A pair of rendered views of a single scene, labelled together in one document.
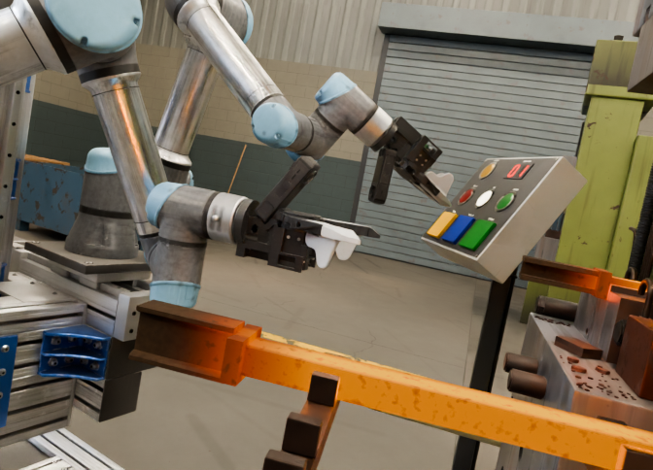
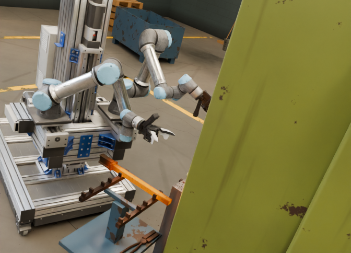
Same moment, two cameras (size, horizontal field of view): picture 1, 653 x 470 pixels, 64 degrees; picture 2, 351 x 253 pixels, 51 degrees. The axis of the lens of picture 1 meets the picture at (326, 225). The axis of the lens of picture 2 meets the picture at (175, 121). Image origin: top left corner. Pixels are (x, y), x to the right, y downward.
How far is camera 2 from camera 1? 1.46 m
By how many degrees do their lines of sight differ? 26
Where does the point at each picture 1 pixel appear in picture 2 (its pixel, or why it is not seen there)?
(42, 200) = (125, 31)
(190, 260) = (128, 131)
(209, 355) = (108, 164)
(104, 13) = (109, 77)
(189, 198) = (128, 116)
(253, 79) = (156, 77)
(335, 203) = not seen: hidden behind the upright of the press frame
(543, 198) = not seen: hidden behind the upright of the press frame
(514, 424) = (142, 186)
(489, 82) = not seen: outside the picture
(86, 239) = (113, 108)
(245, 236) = (140, 129)
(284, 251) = (147, 136)
